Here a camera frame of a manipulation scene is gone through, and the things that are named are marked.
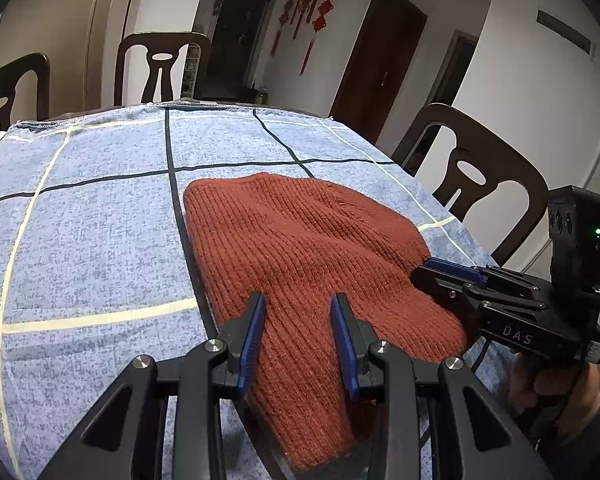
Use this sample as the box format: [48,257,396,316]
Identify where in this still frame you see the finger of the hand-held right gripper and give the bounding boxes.
[422,257,553,293]
[410,265,551,323]

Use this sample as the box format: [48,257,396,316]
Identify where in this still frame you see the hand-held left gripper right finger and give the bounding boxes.
[329,292,556,480]

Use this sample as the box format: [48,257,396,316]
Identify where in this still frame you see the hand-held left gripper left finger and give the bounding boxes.
[37,291,268,480]

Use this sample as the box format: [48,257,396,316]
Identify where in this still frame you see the rust red knit hat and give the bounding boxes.
[182,172,470,471]

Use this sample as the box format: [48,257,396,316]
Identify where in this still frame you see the person's right hand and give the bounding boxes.
[507,352,600,436]

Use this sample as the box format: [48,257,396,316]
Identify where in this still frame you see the dark wooden dining chair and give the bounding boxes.
[390,103,551,266]
[0,52,51,141]
[114,31,212,108]

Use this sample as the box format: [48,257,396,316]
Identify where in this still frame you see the blue checked tablecloth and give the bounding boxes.
[0,101,511,480]

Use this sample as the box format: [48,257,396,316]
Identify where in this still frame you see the dark grey door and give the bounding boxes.
[425,30,481,111]

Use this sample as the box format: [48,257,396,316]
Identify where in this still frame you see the dark brown wooden door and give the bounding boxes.
[329,0,428,146]

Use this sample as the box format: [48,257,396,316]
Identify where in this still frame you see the dark open doorway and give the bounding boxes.
[200,0,283,101]

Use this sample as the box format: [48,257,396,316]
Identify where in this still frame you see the brown grey refrigerator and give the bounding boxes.
[0,0,148,123]

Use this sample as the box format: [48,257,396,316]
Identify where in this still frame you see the grey wall vent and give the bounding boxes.
[536,9,593,56]

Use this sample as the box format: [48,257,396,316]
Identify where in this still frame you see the narrow wall shelf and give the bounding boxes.
[182,42,201,98]

